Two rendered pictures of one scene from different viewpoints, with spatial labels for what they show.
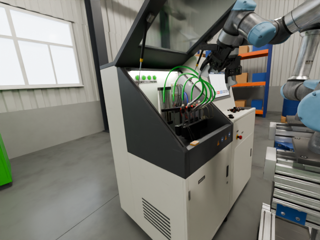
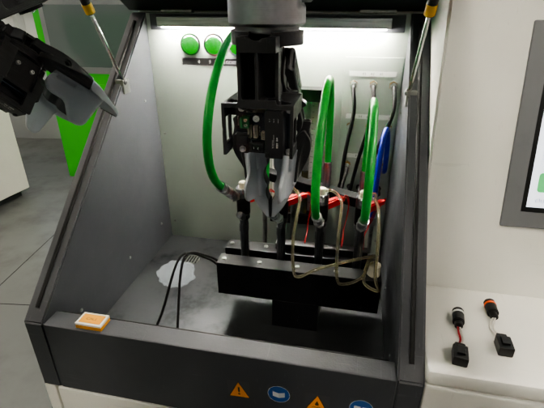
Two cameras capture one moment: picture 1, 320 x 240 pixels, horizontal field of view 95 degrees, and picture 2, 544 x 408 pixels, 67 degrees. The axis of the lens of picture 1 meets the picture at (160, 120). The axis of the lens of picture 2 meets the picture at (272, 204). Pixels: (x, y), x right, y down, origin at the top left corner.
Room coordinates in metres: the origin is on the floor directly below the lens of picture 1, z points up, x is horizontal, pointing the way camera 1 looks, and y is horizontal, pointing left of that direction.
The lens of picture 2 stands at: (0.75, -0.85, 1.47)
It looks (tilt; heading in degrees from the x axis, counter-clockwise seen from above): 26 degrees down; 56
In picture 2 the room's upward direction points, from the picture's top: straight up
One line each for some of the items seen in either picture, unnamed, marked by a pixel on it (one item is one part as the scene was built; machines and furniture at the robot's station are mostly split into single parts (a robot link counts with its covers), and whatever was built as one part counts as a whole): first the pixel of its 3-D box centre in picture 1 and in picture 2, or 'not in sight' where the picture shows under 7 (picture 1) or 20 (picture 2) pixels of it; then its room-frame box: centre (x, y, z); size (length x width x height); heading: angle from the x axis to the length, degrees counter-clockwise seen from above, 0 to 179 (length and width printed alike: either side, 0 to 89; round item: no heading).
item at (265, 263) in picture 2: (192, 130); (298, 286); (1.22, -0.27, 0.91); 0.34 x 0.10 x 0.15; 134
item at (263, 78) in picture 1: (226, 76); not in sight; (6.09, -2.80, 1.50); 2.78 x 0.86 x 3.00; 52
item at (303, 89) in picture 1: (315, 91); not in sight; (0.84, -0.90, 1.20); 0.13 x 0.12 x 0.14; 176
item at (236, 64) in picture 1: (233, 66); (266, 93); (0.99, -0.49, 1.39); 0.09 x 0.08 x 0.12; 44
